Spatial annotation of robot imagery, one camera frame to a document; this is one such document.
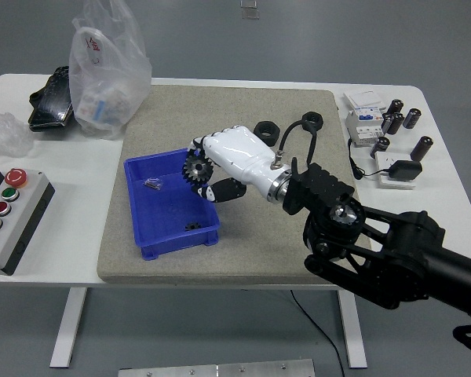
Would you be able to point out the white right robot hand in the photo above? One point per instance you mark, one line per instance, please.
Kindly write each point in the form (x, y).
(243, 157)

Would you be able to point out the large black metal gear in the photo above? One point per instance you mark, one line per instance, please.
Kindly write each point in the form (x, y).
(198, 168)

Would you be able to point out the small black metal gear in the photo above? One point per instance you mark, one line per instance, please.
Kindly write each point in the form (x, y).
(191, 226)

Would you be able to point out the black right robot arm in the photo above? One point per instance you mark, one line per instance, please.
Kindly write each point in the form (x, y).
(416, 243)

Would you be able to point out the large black hex nut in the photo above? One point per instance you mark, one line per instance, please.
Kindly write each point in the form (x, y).
(267, 131)

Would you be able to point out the smaller black hex nut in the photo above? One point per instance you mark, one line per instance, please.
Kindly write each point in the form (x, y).
(312, 118)

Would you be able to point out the grey button control box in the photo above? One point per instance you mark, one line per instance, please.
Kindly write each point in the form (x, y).
(27, 220)

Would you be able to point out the grey-brown mat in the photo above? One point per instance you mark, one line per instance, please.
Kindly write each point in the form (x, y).
(220, 106)

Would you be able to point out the blue plastic bin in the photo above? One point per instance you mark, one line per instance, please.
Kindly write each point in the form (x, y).
(169, 212)

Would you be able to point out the small clear bag of screws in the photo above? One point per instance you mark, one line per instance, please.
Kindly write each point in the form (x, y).
(154, 184)

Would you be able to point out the white circuit breaker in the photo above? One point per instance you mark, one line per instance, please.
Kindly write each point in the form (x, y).
(363, 125)

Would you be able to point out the black cylindrical capacitor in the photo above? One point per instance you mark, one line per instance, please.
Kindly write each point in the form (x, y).
(397, 122)
(380, 147)
(421, 148)
(412, 118)
(386, 123)
(395, 106)

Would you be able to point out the white plastic shopping bag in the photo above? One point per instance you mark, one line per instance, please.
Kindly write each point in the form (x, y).
(102, 78)

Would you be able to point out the black power adapter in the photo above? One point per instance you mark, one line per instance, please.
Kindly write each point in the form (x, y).
(406, 169)

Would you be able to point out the black plastic tray pack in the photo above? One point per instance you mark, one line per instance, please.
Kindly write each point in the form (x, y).
(51, 106)

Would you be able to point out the white table leg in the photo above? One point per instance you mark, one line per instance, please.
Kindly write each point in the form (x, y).
(66, 330)
(353, 334)

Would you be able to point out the silver metal plate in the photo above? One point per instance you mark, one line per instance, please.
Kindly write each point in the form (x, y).
(220, 370)

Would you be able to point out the red emergency stop button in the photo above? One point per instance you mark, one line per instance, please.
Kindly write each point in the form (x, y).
(15, 177)

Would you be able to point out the green push button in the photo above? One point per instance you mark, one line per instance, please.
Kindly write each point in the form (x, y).
(9, 194)

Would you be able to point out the clear bubble wrap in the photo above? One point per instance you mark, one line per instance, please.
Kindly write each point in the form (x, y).
(4, 133)

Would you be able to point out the red push button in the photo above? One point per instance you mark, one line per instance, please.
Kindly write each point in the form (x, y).
(1, 208)

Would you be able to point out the white wall switch panel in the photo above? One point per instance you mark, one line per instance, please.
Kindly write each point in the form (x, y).
(363, 99)

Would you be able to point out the white wall socket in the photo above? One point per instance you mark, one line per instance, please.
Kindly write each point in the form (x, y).
(386, 160)

